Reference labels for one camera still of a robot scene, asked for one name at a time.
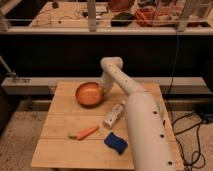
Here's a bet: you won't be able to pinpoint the black floor cables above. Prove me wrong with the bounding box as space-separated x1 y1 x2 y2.
170 111 209 171

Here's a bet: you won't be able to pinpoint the orange ceramic bowl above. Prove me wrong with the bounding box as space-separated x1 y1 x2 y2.
75 82 103 107

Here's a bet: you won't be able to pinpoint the blue hanging cable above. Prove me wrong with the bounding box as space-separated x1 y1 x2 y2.
167 32 181 98

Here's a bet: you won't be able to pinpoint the blue sponge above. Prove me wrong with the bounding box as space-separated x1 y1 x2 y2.
104 132 128 155

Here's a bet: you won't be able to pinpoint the orange crate on bench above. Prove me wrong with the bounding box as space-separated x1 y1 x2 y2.
135 8 175 27

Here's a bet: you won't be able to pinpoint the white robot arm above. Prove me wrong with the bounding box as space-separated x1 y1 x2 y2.
100 57 176 171

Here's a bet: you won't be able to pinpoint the white plastic bottle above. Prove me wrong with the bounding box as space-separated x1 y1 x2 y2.
103 101 125 129

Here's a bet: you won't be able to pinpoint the black object on bench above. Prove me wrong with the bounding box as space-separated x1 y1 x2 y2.
111 12 134 27

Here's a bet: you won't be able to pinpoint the orange toy carrot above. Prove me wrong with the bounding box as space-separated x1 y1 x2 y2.
68 126 99 140

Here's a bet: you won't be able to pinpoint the metal clamp at left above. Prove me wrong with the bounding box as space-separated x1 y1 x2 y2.
0 55 30 83

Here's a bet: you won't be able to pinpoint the wooden table board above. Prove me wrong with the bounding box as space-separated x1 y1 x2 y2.
30 80 185 171

